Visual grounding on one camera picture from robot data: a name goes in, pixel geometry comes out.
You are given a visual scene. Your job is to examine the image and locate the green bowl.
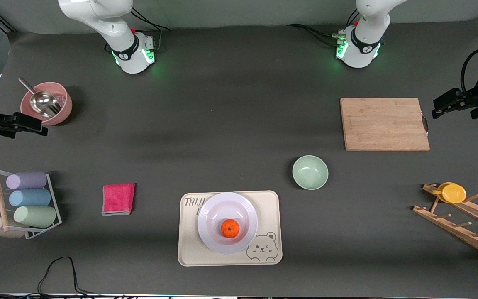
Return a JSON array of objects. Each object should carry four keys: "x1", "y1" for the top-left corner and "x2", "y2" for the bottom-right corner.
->
[{"x1": 292, "y1": 155, "x2": 329, "y2": 191}]

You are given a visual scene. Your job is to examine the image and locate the orange fruit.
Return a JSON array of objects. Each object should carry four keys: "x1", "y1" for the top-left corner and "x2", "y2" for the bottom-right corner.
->
[{"x1": 221, "y1": 219, "x2": 240, "y2": 238}]

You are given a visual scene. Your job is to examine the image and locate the black base cables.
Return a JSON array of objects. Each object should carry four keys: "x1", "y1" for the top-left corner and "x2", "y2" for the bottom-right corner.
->
[
  {"x1": 130, "y1": 7, "x2": 171, "y2": 51},
  {"x1": 287, "y1": 8, "x2": 360, "y2": 47}
]

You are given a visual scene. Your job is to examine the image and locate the pink ribbed bowl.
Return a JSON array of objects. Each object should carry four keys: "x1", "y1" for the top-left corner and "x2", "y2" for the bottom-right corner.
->
[{"x1": 20, "y1": 82, "x2": 73, "y2": 126}]

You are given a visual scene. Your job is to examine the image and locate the black left base cables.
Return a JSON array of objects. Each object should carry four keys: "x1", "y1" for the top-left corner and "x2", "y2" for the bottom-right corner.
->
[{"x1": 287, "y1": 8, "x2": 360, "y2": 47}]

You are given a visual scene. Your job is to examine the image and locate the black right base cables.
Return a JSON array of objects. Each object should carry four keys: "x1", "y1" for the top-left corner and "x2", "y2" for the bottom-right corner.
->
[{"x1": 130, "y1": 7, "x2": 171, "y2": 51}]

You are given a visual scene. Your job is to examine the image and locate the green plastic cup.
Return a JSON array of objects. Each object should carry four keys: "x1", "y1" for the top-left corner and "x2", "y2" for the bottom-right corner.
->
[{"x1": 13, "y1": 206, "x2": 57, "y2": 228}]

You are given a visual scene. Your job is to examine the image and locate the blue plastic cup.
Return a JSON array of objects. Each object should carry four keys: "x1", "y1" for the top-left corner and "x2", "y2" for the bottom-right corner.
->
[{"x1": 9, "y1": 189, "x2": 52, "y2": 207}]

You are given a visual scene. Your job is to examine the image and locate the wooden peg rack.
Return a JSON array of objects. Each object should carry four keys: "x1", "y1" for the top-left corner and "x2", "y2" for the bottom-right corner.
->
[{"x1": 412, "y1": 183, "x2": 478, "y2": 261}]

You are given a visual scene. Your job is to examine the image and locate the wooden rack rod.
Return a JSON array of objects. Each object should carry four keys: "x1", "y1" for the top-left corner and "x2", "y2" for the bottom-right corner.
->
[{"x1": 0, "y1": 167, "x2": 10, "y2": 232}]

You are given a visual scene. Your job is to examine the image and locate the white wire cup rack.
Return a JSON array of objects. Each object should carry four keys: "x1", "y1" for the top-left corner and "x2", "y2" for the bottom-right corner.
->
[{"x1": 0, "y1": 167, "x2": 62, "y2": 240}]

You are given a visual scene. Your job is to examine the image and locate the white ribbed plate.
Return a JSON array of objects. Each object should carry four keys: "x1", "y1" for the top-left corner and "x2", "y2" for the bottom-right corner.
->
[{"x1": 197, "y1": 192, "x2": 259, "y2": 255}]

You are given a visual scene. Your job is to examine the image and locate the pink folded cloth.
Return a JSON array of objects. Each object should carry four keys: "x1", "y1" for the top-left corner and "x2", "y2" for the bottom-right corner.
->
[{"x1": 101, "y1": 183, "x2": 136, "y2": 216}]

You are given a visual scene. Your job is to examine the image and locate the wooden cutting board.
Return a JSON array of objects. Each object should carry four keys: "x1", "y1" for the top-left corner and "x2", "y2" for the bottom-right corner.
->
[{"x1": 340, "y1": 98, "x2": 431, "y2": 152}]

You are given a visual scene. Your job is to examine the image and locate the cream bear print tray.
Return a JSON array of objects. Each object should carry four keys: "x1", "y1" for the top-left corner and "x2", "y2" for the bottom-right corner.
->
[{"x1": 178, "y1": 190, "x2": 283, "y2": 267}]

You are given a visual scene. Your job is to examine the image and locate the yellow cup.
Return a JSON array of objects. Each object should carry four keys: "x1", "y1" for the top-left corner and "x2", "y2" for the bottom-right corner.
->
[{"x1": 432, "y1": 182, "x2": 467, "y2": 204}]

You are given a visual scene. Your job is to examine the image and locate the metal scoop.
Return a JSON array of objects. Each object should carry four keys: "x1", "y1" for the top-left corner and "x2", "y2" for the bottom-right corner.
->
[{"x1": 18, "y1": 77, "x2": 62, "y2": 119}]

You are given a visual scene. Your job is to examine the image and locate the purple plastic cup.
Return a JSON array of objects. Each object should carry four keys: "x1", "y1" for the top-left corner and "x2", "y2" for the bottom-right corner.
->
[{"x1": 6, "y1": 172, "x2": 48, "y2": 190}]

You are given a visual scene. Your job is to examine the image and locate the black table cable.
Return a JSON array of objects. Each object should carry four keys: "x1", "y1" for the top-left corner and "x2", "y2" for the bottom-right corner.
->
[{"x1": 0, "y1": 256, "x2": 127, "y2": 299}]

